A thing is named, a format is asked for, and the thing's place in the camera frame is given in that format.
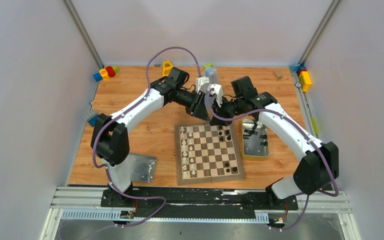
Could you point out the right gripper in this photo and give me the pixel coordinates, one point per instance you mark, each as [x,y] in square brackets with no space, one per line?
[218,111]

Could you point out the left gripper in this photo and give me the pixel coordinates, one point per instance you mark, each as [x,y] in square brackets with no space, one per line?
[196,105]

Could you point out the silver metal tin box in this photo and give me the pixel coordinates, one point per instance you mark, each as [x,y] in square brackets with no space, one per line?
[251,150]

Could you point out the wooden chess board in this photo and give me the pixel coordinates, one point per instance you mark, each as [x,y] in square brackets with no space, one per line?
[207,153]

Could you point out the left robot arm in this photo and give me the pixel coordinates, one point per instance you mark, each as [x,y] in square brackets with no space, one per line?
[110,138]

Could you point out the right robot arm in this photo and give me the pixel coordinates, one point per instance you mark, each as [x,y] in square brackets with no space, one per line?
[318,161]

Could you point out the pile of black chess pieces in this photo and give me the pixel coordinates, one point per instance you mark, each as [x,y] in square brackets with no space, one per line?
[255,131]

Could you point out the clear bubble wrap bag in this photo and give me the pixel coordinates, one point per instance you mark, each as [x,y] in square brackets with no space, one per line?
[211,76]

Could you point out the green block behind bag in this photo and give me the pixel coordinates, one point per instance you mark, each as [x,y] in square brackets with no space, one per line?
[208,65]

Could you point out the yellow trapezoid toy block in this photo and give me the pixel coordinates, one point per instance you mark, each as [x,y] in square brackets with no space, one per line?
[166,68]

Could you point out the small wooden block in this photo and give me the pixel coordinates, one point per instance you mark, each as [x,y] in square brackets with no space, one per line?
[278,75]

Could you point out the silver tin lid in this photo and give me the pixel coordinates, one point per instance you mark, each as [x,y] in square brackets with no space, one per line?
[143,167]

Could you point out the stacked coloured bricks corner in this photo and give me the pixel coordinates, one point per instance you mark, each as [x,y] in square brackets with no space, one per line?
[303,76]

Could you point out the red cylinder block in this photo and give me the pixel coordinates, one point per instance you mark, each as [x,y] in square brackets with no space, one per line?
[110,71]

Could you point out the yellow cylinder block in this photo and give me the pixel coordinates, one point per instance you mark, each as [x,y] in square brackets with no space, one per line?
[104,74]

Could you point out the blue cube block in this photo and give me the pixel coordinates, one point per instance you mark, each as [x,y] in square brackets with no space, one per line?
[97,77]

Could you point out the grey lego brick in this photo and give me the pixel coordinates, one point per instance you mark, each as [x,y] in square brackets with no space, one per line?
[90,114]

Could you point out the blue lego brick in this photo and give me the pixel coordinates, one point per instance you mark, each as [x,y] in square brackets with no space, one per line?
[92,121]

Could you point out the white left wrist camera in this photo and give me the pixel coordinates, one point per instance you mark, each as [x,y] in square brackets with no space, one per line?
[201,84]

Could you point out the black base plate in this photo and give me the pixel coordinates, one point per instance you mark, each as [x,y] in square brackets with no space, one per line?
[251,199]

